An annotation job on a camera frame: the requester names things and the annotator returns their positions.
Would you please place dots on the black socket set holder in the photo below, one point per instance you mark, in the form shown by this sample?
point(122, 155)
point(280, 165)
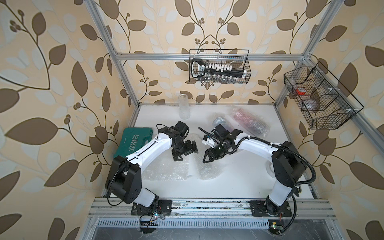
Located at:
point(199, 69)

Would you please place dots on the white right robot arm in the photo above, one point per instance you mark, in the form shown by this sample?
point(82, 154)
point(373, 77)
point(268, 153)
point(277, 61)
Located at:
point(291, 170)

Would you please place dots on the back wire basket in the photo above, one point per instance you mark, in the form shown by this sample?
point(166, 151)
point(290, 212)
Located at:
point(239, 59)

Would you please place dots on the clear ribbed glass vase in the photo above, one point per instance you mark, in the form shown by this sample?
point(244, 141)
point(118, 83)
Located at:
point(184, 107)

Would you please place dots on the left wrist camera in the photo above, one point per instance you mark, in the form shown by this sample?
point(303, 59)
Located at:
point(182, 128)

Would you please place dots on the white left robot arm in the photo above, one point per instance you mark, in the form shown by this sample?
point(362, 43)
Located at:
point(125, 175)

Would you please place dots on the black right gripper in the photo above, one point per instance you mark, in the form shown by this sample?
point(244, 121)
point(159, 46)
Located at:
point(211, 156)

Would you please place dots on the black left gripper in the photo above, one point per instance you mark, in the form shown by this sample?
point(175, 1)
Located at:
point(189, 150)

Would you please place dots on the pink vase in bubble wrap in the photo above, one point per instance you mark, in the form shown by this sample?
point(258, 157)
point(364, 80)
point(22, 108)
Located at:
point(253, 124)

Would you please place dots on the purple vase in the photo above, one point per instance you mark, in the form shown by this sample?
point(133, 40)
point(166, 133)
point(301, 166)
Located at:
point(219, 120)

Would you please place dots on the clear bubble wrap sheet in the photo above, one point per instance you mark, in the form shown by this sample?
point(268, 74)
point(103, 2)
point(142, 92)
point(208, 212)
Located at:
point(165, 169)

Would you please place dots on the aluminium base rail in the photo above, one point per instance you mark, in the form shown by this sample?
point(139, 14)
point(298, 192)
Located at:
point(206, 213)

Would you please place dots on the green tool case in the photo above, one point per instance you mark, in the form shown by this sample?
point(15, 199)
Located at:
point(132, 140)

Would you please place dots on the red tape roll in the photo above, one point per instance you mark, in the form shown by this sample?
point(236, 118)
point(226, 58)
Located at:
point(301, 91)

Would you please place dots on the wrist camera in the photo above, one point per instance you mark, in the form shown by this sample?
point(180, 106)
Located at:
point(182, 128)
point(225, 135)

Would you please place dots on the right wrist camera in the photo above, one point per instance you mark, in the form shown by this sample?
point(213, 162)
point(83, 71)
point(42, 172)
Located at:
point(225, 135)

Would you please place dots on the wire basket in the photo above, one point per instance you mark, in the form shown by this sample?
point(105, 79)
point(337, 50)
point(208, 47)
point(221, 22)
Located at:
point(329, 103)
point(239, 59)

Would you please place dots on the right wire basket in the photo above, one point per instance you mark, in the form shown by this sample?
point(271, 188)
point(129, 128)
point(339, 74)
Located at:
point(329, 103)

